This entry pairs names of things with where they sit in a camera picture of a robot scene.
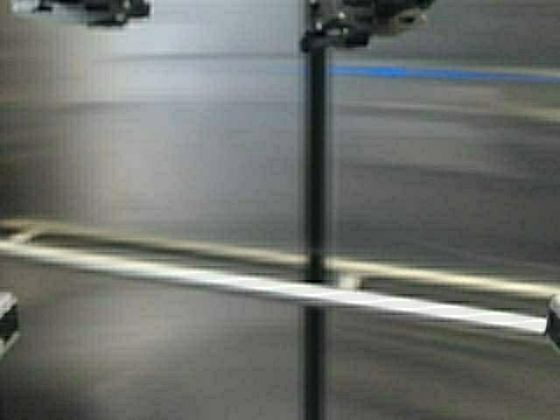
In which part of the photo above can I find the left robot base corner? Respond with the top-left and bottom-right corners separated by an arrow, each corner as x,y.
1,292 -> 20,356

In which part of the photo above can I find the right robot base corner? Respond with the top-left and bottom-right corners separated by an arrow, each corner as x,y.
545,295 -> 560,352

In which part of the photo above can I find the rear elevator handrail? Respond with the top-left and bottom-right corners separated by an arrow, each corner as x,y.
1,240 -> 547,335

